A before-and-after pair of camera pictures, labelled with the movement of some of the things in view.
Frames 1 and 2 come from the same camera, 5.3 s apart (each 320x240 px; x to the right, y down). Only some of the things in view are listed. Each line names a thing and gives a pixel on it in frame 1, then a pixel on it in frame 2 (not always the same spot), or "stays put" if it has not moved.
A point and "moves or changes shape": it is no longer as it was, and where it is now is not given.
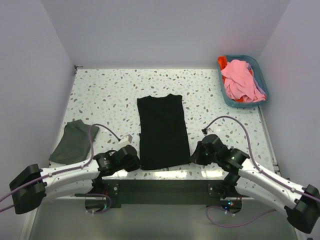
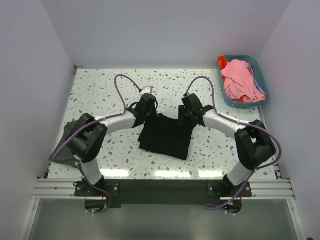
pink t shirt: (239, 82) stays put
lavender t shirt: (258, 86) stays put
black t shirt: (163, 132) moves or changes shape
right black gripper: (196, 158) → (182, 121)
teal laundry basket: (253, 62) stays put
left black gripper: (135, 165) → (153, 108)
